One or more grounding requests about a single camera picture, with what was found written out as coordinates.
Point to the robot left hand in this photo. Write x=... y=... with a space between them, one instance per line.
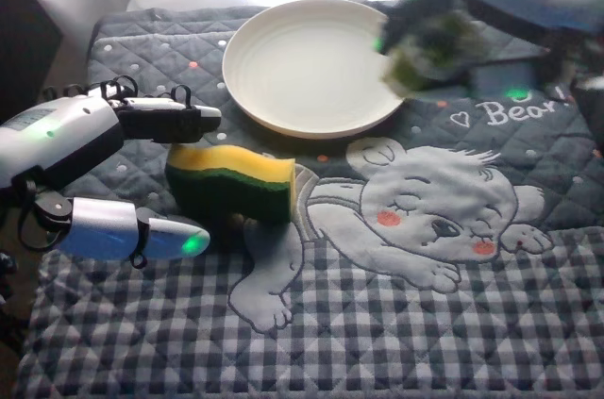
x=71 y=135

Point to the black panel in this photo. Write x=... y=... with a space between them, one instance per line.
x=23 y=17

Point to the grey bear print quilt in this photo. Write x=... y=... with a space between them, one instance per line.
x=424 y=323

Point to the cream round plate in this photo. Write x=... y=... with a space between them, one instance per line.
x=307 y=69

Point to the yellow and green sponge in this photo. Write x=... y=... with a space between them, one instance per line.
x=424 y=64
x=226 y=182

